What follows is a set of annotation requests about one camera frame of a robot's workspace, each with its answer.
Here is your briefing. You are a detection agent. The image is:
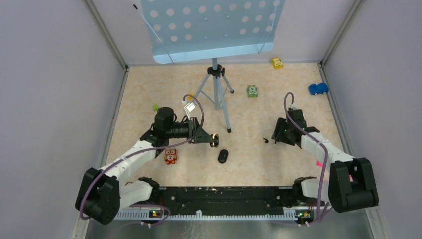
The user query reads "blue toy car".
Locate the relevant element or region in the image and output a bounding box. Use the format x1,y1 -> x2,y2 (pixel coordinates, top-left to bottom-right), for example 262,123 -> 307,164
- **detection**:
308,82 -> 329,95

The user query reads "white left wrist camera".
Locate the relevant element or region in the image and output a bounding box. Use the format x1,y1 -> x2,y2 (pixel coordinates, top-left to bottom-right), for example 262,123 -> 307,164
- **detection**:
182,100 -> 197,120

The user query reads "red owl number block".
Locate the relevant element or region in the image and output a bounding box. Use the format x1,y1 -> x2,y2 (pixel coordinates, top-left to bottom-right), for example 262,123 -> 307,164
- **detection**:
164,148 -> 178,165

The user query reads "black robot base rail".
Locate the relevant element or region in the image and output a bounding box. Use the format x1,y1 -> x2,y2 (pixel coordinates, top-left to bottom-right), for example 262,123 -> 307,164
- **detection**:
145,186 -> 317,216

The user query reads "yellow toy block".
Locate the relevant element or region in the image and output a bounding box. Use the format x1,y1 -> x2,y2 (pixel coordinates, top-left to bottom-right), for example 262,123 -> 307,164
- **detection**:
271,57 -> 284,69

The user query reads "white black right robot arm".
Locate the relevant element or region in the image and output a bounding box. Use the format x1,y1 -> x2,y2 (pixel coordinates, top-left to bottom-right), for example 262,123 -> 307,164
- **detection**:
272,108 -> 379,213

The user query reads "green monster toy block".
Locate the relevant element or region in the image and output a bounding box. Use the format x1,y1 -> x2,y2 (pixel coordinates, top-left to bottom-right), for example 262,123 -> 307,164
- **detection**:
246,85 -> 258,98

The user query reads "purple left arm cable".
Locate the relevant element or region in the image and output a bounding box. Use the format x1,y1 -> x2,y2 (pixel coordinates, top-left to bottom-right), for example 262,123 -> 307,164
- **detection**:
79,94 -> 205,221

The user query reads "black earbuds charging case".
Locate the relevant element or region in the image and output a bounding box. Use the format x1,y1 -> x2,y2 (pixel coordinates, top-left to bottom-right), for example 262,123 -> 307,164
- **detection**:
218,149 -> 229,164

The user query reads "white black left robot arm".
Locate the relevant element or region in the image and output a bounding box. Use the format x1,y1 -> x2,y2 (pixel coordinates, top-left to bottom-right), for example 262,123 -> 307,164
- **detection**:
75,107 -> 219,225

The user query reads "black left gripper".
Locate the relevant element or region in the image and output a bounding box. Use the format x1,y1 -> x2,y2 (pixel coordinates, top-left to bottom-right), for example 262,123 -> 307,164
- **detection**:
166,117 -> 214,143

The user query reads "earbuds case base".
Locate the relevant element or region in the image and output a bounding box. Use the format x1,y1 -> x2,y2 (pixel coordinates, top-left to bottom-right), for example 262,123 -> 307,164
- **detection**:
210,134 -> 219,148

